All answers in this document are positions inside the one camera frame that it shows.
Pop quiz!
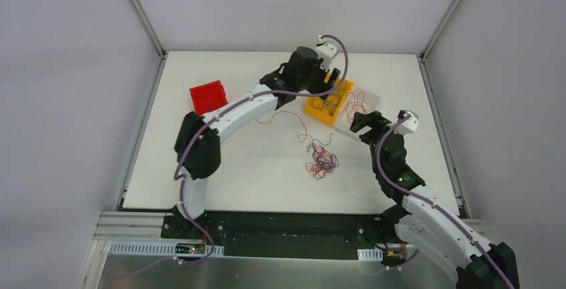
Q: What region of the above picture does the orange wire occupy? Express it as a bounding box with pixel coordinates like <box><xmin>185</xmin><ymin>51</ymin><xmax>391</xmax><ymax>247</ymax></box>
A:
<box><xmin>344</xmin><ymin>92</ymin><xmax>368</xmax><ymax>124</ymax></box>
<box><xmin>255</xmin><ymin>109</ymin><xmax>310</xmax><ymax>143</ymax></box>

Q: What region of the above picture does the blue wire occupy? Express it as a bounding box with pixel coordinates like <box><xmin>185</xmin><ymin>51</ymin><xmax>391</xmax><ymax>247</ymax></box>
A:
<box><xmin>309</xmin><ymin>85</ymin><xmax>348</xmax><ymax>117</ymax></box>

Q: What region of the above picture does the white plastic bin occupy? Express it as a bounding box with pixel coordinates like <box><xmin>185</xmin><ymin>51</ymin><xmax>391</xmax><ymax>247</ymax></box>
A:
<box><xmin>333</xmin><ymin>86</ymin><xmax>382</xmax><ymax>139</ymax></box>

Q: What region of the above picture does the orange plastic bin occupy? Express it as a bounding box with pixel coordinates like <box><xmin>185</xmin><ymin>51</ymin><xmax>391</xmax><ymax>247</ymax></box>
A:
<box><xmin>304</xmin><ymin>80</ymin><xmax>354</xmax><ymax>125</ymax></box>

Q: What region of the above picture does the coloured wire bundle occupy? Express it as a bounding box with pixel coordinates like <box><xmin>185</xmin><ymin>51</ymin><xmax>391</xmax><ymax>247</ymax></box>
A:
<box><xmin>305</xmin><ymin>133</ymin><xmax>340</xmax><ymax>180</ymax></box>

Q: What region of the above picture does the red plastic bin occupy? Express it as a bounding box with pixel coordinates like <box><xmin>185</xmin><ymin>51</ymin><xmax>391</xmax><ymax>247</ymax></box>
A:
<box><xmin>189</xmin><ymin>80</ymin><xmax>228</xmax><ymax>115</ymax></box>

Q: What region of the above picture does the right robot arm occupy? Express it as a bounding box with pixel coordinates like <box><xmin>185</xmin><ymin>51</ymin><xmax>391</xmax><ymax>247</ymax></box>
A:
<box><xmin>350</xmin><ymin>109</ymin><xmax>520</xmax><ymax>288</ymax></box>

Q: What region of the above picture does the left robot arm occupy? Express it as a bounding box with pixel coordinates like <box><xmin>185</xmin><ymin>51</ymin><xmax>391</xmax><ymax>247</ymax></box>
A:
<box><xmin>174</xmin><ymin>42</ymin><xmax>341</xmax><ymax>239</ymax></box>

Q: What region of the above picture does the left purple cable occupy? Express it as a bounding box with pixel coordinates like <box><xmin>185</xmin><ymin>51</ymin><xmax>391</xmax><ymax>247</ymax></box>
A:
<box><xmin>112</xmin><ymin>34</ymin><xmax>349</xmax><ymax>278</ymax></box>

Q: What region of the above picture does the purple cable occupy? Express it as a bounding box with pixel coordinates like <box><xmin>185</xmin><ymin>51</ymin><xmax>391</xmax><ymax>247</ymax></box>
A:
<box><xmin>112</xmin><ymin>34</ymin><xmax>349</xmax><ymax>278</ymax></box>
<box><xmin>358</xmin><ymin>115</ymin><xmax>516</xmax><ymax>289</ymax></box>

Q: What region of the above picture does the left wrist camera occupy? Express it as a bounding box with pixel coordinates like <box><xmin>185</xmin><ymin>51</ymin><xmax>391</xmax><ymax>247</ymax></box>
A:
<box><xmin>315</xmin><ymin>40</ymin><xmax>339</xmax><ymax>71</ymax></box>

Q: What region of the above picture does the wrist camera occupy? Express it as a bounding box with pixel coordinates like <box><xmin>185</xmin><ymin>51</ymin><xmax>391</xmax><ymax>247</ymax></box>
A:
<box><xmin>315</xmin><ymin>40</ymin><xmax>339</xmax><ymax>71</ymax></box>
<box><xmin>394</xmin><ymin>109</ymin><xmax>419</xmax><ymax>135</ymax></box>

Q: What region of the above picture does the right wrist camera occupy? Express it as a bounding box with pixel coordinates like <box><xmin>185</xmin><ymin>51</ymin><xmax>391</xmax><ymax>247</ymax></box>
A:
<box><xmin>394</xmin><ymin>109</ymin><xmax>419</xmax><ymax>135</ymax></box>

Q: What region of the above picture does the right white cable duct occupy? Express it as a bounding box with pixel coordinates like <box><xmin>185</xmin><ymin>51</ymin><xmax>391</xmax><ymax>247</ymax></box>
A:
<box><xmin>357</xmin><ymin>248</ymin><xmax>383</xmax><ymax>262</ymax></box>

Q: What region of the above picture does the white cable duct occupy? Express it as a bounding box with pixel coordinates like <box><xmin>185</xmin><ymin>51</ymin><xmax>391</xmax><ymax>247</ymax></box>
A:
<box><xmin>357</xmin><ymin>248</ymin><xmax>383</xmax><ymax>262</ymax></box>
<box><xmin>109</xmin><ymin>241</ymin><xmax>225</xmax><ymax>258</ymax></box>

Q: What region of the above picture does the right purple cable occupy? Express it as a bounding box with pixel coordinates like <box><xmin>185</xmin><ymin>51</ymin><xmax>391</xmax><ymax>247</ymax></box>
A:
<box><xmin>358</xmin><ymin>115</ymin><xmax>516</xmax><ymax>289</ymax></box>

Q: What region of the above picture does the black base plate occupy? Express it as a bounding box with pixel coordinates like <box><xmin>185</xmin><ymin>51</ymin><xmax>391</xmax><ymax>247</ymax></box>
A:
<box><xmin>161</xmin><ymin>209</ymin><xmax>412</xmax><ymax>265</ymax></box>

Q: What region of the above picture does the left white cable duct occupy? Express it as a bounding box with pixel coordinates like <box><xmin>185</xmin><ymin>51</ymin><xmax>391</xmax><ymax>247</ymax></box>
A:
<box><xmin>109</xmin><ymin>241</ymin><xmax>225</xmax><ymax>258</ymax></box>

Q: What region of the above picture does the aluminium frame rail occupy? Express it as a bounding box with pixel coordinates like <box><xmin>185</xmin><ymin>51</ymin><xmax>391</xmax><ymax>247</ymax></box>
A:
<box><xmin>93</xmin><ymin>212</ymin><xmax>165</xmax><ymax>241</ymax></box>

